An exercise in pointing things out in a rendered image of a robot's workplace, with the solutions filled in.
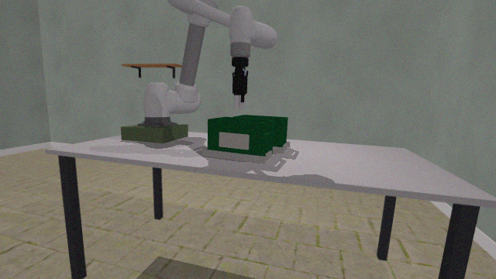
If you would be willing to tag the green bottle crate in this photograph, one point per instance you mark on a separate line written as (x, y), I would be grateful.
(242, 135)
(280, 133)

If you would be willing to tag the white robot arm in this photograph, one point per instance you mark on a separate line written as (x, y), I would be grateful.
(158, 100)

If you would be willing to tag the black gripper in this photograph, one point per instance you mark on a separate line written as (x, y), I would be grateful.
(239, 79)

